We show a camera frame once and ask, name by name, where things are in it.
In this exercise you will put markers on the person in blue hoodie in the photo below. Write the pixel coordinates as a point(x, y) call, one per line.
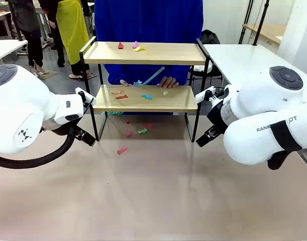
point(148, 20)

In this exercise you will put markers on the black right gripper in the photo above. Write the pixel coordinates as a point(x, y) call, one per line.
point(217, 118)

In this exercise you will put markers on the person in black clothes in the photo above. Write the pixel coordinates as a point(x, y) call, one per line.
point(30, 15)

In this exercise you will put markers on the black frame wooden shelf rack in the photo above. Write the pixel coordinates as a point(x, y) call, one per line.
point(143, 59)

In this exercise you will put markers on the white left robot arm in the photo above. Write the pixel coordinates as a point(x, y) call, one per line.
point(22, 105)

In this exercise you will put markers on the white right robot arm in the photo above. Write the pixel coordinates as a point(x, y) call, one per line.
point(256, 110)

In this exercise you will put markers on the white paper scrap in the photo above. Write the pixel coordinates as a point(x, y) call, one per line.
point(165, 93)

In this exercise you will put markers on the light wooden table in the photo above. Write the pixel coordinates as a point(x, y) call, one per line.
point(268, 31)

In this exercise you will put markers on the black tripod stand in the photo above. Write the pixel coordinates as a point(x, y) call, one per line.
point(261, 22)
point(246, 22)

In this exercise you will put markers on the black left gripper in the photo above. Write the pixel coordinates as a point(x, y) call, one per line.
point(60, 129)

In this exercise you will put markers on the person's right forearm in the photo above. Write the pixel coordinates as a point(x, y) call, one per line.
point(115, 74)

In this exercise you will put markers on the teal paper scrap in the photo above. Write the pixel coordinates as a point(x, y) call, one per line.
point(147, 96)

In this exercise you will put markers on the red pink paper scrap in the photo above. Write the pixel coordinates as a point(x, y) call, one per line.
point(122, 150)

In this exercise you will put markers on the white desk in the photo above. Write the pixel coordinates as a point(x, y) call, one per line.
point(5, 47)

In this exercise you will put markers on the magenta paper scrap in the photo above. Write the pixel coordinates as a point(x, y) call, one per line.
point(128, 133)

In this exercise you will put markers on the orange paper scrap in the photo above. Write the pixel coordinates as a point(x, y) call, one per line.
point(117, 92)

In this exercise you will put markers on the green paper scrap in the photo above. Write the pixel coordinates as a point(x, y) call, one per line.
point(142, 131)

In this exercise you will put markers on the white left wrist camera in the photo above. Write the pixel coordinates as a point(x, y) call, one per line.
point(84, 96)

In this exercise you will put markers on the coral red paper scrap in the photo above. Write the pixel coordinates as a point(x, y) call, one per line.
point(148, 125)

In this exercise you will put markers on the black chair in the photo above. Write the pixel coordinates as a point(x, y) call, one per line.
point(209, 37)

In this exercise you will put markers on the person's left hand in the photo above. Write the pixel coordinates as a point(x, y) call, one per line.
point(168, 82)

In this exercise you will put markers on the teal chenille duster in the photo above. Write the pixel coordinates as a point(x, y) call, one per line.
point(153, 75)

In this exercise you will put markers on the long red paper scrap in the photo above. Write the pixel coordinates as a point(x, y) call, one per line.
point(121, 97)

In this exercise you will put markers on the yellow paper scrap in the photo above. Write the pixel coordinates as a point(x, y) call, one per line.
point(139, 49)

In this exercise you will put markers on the large white table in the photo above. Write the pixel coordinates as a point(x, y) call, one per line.
point(238, 57)

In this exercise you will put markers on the person's left forearm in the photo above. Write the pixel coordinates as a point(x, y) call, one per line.
point(179, 74)

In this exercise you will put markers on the person's right hand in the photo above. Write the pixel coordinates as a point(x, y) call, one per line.
point(125, 83)

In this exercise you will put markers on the brown floor mat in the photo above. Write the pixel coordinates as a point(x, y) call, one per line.
point(47, 74)

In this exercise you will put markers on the person in yellow apron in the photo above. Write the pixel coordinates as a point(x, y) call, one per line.
point(70, 30)

